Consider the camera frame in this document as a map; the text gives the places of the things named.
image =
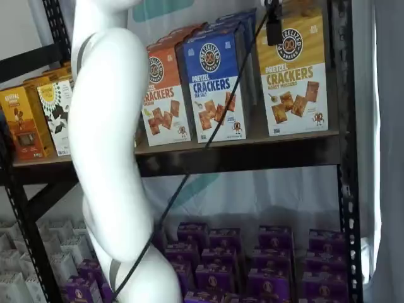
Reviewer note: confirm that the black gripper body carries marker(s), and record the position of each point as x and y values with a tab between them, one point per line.
274	11

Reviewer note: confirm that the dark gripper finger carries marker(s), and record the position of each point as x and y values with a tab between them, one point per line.
274	33

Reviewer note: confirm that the yellow white pretzel crackers box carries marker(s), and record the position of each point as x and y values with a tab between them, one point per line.
293	94
303	8

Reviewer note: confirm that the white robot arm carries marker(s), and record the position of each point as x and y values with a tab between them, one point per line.
104	126

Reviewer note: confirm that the blue white pretzel crackers box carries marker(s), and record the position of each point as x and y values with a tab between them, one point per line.
202	63
227	25

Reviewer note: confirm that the orange white pretzel crackers box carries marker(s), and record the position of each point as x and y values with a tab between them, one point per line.
176	34
167	120

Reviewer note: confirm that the purple snack box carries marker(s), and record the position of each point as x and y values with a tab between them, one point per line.
268	284
106	294
203	297
183	254
323	288
274	236
224	238
192	232
214	277
325	262
91	268
326	240
219	257
79	290
184	277
271	260

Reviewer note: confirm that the orange brown cracker box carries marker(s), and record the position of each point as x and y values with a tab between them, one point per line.
25	126
47	77

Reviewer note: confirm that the black white cookie box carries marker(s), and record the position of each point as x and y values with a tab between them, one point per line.
58	120

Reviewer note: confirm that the black metal shelving rack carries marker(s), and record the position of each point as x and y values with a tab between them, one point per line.
252	158

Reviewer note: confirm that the white curtain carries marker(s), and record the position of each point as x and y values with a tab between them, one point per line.
385	126

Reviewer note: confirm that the white backdrop with teal print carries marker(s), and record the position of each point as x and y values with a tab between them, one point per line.
268	195

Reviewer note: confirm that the white carton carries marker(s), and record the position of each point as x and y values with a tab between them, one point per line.
74	247
60	230
9	262
36	292
14	288
63	266
30	263
5	241

